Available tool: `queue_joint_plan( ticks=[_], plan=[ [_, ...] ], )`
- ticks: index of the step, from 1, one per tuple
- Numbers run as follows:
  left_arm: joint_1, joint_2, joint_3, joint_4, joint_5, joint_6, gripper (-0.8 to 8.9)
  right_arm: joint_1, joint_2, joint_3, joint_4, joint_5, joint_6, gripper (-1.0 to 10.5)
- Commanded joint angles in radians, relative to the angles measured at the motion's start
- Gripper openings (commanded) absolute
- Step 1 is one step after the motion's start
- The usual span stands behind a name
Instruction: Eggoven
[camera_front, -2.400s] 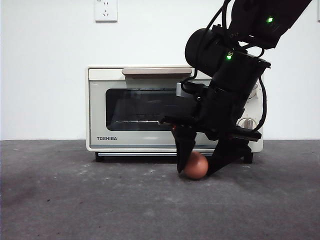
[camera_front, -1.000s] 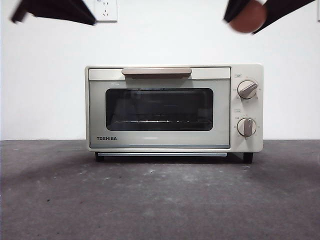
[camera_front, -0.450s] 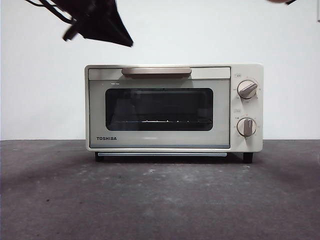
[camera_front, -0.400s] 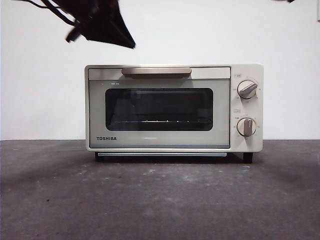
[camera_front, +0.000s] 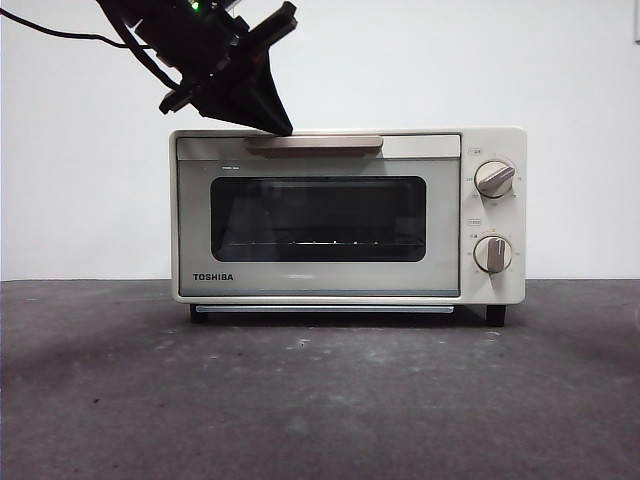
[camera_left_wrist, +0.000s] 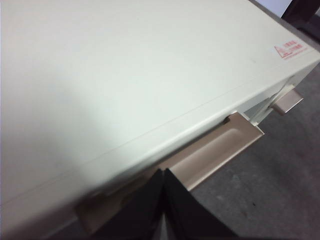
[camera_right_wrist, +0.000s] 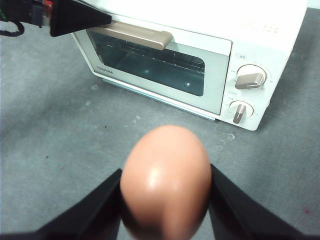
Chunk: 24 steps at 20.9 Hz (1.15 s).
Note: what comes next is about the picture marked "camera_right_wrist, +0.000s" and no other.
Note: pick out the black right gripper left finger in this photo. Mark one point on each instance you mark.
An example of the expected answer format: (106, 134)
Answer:
(95, 215)

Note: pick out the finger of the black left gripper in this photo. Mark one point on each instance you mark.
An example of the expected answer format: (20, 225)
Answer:
(72, 17)

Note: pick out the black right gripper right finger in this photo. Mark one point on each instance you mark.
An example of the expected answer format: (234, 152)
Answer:
(237, 215)

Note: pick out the brown egg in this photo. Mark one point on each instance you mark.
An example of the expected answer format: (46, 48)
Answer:
(165, 182)

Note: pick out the glass oven door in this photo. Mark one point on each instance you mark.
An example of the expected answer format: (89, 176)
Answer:
(217, 75)

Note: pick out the beige timer knob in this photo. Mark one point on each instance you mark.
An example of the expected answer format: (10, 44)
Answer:
(240, 112)

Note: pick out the beige temperature knob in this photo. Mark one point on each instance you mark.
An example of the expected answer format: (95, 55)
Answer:
(250, 80)

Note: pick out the cream Toshiba toaster oven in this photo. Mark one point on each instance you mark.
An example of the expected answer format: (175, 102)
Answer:
(275, 50)

